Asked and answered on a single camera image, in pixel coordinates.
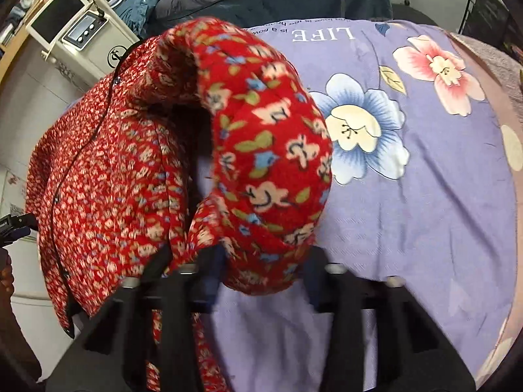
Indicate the person's left hand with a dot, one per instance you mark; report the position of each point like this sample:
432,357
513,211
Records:
6,273

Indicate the white framed dark screen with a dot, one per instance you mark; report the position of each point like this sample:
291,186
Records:
57,14

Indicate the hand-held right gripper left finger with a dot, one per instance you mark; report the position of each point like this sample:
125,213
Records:
208,286

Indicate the purple floral bedsheet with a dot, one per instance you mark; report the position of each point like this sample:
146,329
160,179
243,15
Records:
429,212

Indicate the brown fuzzy blanket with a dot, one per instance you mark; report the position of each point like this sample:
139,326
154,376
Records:
496,65

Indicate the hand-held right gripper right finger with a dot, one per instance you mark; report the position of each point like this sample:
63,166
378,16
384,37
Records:
314,286

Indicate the red floral quilted jacket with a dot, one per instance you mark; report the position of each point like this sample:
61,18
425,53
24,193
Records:
122,179

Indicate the black metal chair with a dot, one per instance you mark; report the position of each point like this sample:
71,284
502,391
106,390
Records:
486,8

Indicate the person's left forearm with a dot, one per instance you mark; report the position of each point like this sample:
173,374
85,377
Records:
16,335

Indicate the white appliance cabinet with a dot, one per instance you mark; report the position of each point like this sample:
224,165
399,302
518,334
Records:
102,53

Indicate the wooden shelf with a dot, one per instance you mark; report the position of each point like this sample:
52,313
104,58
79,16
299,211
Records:
16,47

